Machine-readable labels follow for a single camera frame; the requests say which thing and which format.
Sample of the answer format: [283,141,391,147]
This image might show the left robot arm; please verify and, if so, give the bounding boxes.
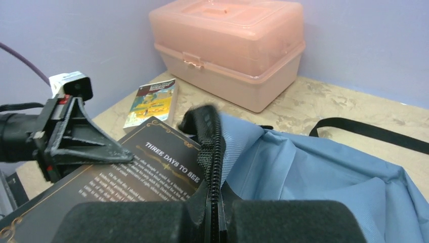
[1,95,134,183]

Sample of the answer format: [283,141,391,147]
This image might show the blue backpack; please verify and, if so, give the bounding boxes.
[178,104,429,243]

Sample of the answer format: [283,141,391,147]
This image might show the black book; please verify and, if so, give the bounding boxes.
[1,117,203,242]

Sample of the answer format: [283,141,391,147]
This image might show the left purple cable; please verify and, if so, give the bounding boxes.
[0,42,51,87]

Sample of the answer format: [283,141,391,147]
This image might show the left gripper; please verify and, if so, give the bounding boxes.
[28,95,134,183]

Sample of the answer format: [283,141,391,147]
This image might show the pink plastic storage box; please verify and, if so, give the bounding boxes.
[149,1,306,112]

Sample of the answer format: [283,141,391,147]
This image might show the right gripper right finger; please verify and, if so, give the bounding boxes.
[227,200,366,242]

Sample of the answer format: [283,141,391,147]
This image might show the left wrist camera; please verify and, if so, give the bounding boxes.
[49,71,93,101]

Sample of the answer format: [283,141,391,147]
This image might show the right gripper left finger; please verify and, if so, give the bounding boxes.
[52,201,204,242]

